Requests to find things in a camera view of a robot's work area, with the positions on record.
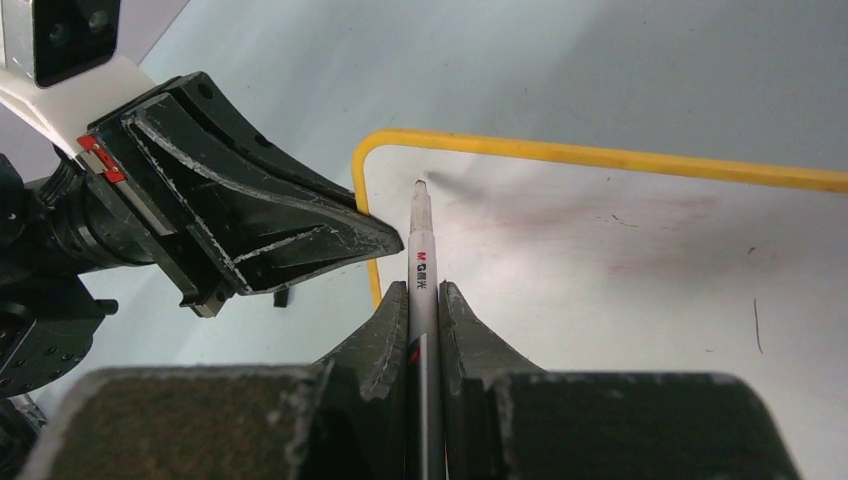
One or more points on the black whiteboard stand foot left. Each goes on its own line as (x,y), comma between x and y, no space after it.
(281,298)

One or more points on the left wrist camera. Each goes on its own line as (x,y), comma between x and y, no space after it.
(60,69)

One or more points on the white whiteboard yellow frame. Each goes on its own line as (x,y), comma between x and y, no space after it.
(588,258)

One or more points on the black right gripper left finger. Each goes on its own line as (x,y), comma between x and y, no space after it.
(345,414)

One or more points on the black whiteboard marker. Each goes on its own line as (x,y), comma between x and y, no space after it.
(426,447)

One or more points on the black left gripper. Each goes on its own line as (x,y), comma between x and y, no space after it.
(192,187)

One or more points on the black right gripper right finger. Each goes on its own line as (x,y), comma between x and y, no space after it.
(472,356)

